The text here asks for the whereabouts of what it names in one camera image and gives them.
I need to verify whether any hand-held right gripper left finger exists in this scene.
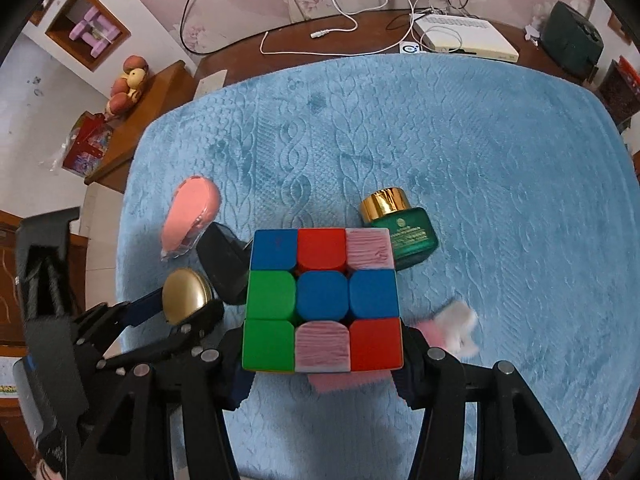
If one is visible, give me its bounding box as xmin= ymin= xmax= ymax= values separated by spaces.
xmin=70 ymin=329 xmax=257 ymax=480

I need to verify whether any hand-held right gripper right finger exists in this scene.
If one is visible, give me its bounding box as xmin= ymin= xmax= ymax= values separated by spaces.
xmin=390 ymin=327 xmax=583 ymax=480

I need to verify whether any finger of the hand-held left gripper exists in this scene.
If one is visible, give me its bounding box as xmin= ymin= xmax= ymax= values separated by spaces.
xmin=75 ymin=285 xmax=171 ymax=348
xmin=95 ymin=300 xmax=226 ymax=378

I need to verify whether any gold round tin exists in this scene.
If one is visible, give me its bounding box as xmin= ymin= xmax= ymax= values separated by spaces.
xmin=162 ymin=268 xmax=213 ymax=326

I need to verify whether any multicoloured puzzle cube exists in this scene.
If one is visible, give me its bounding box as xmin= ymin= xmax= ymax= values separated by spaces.
xmin=241 ymin=227 xmax=405 ymax=376

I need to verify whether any black power adapter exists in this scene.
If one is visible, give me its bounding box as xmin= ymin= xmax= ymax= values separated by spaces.
xmin=196 ymin=222 xmax=253 ymax=306

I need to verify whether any pink oval case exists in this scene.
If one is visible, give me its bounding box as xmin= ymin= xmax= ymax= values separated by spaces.
xmin=160 ymin=175 xmax=222 ymax=261

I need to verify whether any green jar with gold cap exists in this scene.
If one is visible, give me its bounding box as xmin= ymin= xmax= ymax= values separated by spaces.
xmin=359 ymin=187 xmax=439 ymax=268

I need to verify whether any clear plastic bag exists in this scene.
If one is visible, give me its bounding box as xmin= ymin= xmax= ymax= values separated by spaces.
xmin=40 ymin=125 xmax=81 ymax=170

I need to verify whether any red gift box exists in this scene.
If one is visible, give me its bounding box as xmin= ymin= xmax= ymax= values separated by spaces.
xmin=62 ymin=112 xmax=115 ymax=178

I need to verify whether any wooden side cabinet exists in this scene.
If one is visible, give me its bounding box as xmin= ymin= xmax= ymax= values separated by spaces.
xmin=84 ymin=60 xmax=198 ymax=193

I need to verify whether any blue textured tablecloth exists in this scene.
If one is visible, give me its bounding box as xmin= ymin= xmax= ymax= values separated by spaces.
xmin=115 ymin=52 xmax=640 ymax=480

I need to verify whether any pink dumbbell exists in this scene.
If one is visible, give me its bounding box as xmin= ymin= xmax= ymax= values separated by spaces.
xmin=70 ymin=7 xmax=102 ymax=43
xmin=87 ymin=17 xmax=126 ymax=58

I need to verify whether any dark wooden television stand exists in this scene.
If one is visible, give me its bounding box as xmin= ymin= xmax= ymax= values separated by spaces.
xmin=192 ymin=7 xmax=626 ymax=111

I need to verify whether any white set-top box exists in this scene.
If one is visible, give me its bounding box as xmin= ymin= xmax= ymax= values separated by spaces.
xmin=415 ymin=14 xmax=520 ymax=63

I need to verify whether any dark green appliance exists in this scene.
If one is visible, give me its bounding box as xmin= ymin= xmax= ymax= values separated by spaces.
xmin=542 ymin=1 xmax=605 ymax=83

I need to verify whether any black power cable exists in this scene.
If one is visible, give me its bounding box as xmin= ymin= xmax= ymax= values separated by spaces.
xmin=180 ymin=0 xmax=301 ymax=56

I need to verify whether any white charging cable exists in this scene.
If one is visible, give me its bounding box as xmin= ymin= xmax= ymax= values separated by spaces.
xmin=260 ymin=0 xmax=431 ymax=57

